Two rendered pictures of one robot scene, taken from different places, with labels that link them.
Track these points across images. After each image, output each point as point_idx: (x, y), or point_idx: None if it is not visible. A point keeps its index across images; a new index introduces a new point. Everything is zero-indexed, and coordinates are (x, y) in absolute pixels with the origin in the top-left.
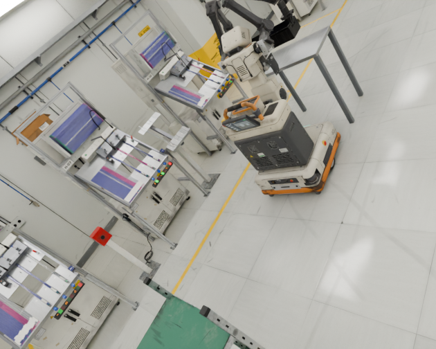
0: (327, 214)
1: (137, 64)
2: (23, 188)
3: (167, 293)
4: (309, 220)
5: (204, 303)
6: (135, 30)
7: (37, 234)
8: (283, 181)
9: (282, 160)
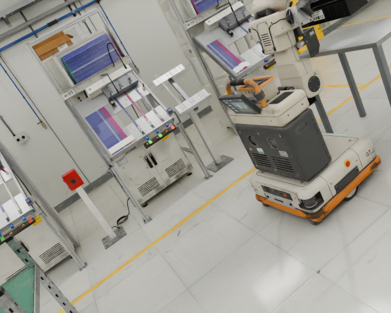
0: (308, 253)
1: (183, 5)
2: (38, 105)
3: (28, 261)
4: (285, 252)
5: (136, 295)
6: None
7: (36, 156)
8: (277, 192)
9: (282, 167)
